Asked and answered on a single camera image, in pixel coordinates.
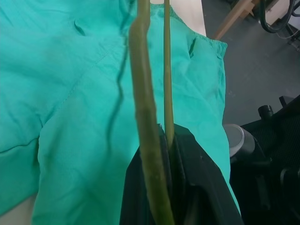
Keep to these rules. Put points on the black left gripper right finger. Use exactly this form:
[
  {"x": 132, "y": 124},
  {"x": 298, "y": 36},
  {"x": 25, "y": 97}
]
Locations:
[{"x": 204, "y": 187}]

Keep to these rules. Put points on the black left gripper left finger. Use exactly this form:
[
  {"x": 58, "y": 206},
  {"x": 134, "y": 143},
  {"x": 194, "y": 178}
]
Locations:
[{"x": 133, "y": 192}]

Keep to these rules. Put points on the green shorts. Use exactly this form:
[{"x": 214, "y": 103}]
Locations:
[{"x": 70, "y": 93}]

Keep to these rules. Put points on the silver robot body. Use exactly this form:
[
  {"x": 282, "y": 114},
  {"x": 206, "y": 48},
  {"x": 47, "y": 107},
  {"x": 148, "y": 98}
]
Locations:
[{"x": 241, "y": 140}]

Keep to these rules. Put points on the black mesh equipment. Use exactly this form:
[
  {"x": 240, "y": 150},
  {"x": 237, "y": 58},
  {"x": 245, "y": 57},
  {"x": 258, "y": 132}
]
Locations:
[{"x": 276, "y": 175}]

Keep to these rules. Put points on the light wooden beam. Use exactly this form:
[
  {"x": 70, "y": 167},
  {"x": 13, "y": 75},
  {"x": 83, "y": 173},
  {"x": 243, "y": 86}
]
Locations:
[{"x": 230, "y": 22}]

